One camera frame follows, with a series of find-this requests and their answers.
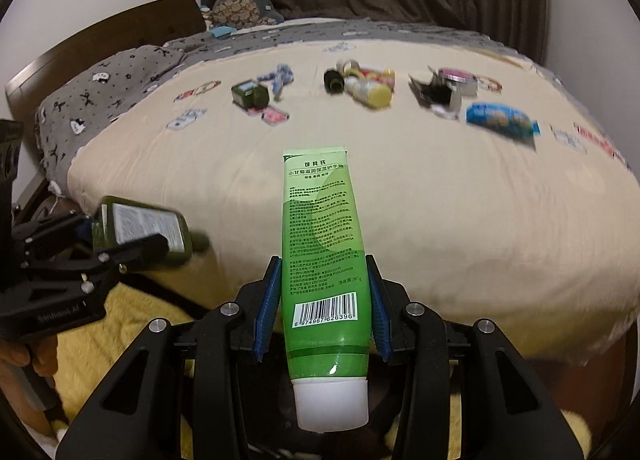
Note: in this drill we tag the white yellow lip balm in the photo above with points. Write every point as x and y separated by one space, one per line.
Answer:
371 93

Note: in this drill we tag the beige cartoon bed quilt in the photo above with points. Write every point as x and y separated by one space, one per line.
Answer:
544 240

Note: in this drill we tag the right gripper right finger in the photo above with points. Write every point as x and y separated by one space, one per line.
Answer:
413 338

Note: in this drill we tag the small dark green jar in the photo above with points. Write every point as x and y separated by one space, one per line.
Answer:
250 94

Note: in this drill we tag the green cream tube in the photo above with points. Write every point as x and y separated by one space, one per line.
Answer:
325 293

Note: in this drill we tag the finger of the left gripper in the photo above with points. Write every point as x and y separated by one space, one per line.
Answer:
108 266
53 234

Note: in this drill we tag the yellow fluffy blanket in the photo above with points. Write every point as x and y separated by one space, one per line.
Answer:
85 354

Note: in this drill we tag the grey patterned pillow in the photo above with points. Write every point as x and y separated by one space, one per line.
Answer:
70 117

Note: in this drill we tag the left hand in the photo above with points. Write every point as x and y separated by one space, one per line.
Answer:
41 354

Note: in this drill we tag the black thread spool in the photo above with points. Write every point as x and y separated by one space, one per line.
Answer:
333 81

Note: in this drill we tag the dark wooden headboard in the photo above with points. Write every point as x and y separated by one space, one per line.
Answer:
155 22

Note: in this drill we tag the plush toy with cap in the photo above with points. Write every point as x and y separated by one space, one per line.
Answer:
241 14

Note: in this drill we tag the blue snack packet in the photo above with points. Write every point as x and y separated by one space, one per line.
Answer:
503 120

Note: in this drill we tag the white gauze roll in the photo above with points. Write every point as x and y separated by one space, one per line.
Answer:
346 67

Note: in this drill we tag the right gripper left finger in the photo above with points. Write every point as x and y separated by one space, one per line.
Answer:
232 341

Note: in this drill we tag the small blue cloth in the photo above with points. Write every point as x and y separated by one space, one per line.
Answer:
222 32

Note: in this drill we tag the dark green bottle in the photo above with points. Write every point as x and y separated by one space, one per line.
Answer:
119 221

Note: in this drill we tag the blue white wrapper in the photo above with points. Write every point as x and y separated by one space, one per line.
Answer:
279 78

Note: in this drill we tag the round pink lid tin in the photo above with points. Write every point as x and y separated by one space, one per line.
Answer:
464 82

